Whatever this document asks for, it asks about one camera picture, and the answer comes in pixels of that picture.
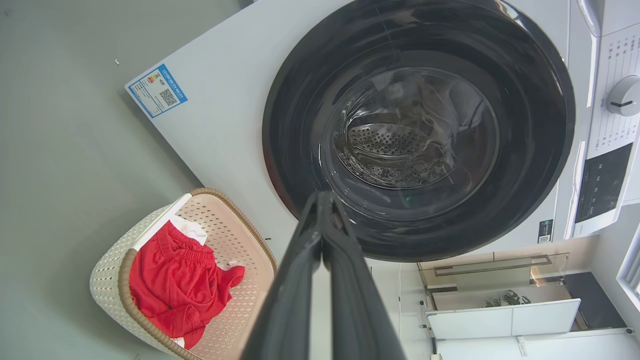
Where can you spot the blue energy label sticker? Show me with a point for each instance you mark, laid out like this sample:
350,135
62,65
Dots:
156,91

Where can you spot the white garment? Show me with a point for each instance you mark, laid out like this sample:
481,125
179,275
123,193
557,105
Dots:
192,231

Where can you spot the beige perforated laundry basket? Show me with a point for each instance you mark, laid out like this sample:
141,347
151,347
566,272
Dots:
240,240

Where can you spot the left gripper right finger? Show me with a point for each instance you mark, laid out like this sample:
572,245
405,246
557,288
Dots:
355,310

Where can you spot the red garment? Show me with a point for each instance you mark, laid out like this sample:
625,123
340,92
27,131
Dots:
175,285

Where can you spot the small black sticker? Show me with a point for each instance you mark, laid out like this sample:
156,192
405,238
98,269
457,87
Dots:
545,231

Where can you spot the green potted plant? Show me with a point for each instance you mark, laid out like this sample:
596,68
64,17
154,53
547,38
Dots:
510,299

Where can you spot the white partition board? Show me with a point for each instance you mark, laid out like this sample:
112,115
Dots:
500,320

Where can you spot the white front-load washing machine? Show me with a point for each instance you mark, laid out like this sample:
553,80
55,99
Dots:
225,125

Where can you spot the white washer control knob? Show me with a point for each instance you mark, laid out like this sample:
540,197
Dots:
625,96

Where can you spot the black washer display panel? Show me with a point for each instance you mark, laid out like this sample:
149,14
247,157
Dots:
602,185

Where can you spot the glass table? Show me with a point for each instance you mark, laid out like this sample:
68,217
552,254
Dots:
490,272

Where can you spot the black round washer door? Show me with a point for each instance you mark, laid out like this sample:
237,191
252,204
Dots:
295,125

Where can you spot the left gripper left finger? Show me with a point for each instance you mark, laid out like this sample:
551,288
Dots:
292,300

